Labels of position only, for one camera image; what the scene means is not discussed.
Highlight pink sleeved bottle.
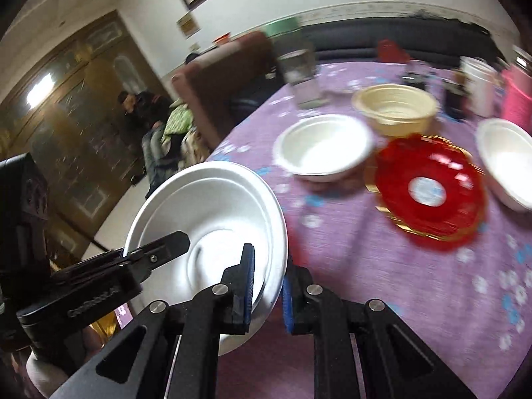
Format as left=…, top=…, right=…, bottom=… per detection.
left=501, top=45, right=532, bottom=132

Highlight small dark jar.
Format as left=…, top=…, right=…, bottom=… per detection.
left=443, top=70, right=469, bottom=121

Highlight white paper bowl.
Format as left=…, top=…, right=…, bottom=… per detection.
left=475, top=118, right=531, bottom=212
left=272, top=114, right=375, bottom=183
left=124, top=162, right=289, bottom=355

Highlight red plastic bag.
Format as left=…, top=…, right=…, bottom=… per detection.
left=377, top=39, right=411, bottom=64

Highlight small wall plaque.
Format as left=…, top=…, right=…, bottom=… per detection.
left=177, top=11, right=200, bottom=39

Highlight cream plastic bowl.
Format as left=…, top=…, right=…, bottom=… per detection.
left=352, top=84, right=439, bottom=138

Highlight white plastic cup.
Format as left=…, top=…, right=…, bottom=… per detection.
left=460, top=56, right=497, bottom=118

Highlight seated man dark jacket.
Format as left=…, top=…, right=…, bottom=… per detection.
left=117, top=90, right=171, bottom=192

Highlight brown armchair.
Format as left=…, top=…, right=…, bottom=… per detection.
left=171, top=31, right=284, bottom=150

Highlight red plastic flower plate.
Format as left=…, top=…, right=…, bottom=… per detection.
left=364, top=133, right=487, bottom=250

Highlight black leather sofa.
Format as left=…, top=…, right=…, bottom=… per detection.
left=231, top=17, right=506, bottom=125

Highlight purple floral tablecloth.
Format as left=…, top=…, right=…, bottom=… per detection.
left=210, top=61, right=531, bottom=398

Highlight glass jar green lid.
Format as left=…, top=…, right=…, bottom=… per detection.
left=264, top=17, right=327, bottom=110

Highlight brown wooden cabinet doors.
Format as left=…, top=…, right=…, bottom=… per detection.
left=1, top=12, right=167, bottom=267

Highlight green patterned cushion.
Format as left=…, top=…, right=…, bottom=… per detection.
left=162, top=104, right=194, bottom=142

